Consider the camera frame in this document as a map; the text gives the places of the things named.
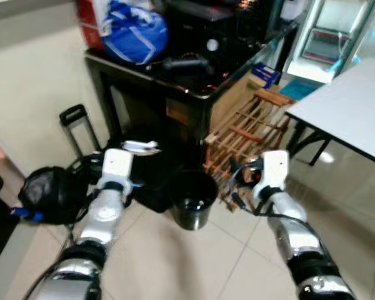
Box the black appliance with round knob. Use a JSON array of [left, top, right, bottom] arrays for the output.
[[164, 0, 282, 69]]

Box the brown cardboard box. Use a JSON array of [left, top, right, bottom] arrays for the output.
[[209, 70, 266, 129]]

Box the black rounded bag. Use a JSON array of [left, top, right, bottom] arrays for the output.
[[17, 165, 88, 226]]

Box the blue plug connector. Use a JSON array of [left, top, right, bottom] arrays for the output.
[[11, 208, 46, 223]]

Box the black round rubbish bin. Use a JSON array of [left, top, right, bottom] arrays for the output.
[[169, 169, 219, 231]]

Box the black suitcase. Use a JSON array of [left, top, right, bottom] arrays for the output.
[[128, 141, 198, 214]]

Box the small blue box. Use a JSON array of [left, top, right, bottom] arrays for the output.
[[250, 62, 282, 88]]

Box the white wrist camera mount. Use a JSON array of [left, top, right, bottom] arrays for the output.
[[102, 148, 135, 188], [257, 150, 291, 193]]

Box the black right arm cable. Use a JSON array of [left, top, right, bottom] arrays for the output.
[[230, 159, 301, 219]]

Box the teal flat box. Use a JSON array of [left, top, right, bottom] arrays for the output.
[[280, 78, 319, 101]]

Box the red box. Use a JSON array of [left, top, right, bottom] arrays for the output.
[[75, 0, 110, 52]]

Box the black glass top desk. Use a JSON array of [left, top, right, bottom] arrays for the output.
[[84, 22, 301, 188]]

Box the white shelf unit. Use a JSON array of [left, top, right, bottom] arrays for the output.
[[286, 0, 375, 85]]

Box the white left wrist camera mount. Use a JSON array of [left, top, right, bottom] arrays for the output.
[[102, 148, 135, 188]]

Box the wooden slatted rack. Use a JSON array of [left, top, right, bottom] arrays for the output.
[[203, 87, 296, 212]]

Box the blue plastic bag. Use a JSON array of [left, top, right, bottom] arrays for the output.
[[102, 0, 169, 66]]

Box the black telescopic trolley handle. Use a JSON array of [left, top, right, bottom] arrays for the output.
[[59, 104, 102, 160]]

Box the white trash piece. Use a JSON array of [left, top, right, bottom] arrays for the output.
[[121, 140, 161, 155]]

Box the black table frame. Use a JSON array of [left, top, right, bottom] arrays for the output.
[[286, 116, 375, 168]]

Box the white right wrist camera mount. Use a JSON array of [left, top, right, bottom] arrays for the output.
[[257, 150, 291, 193]]

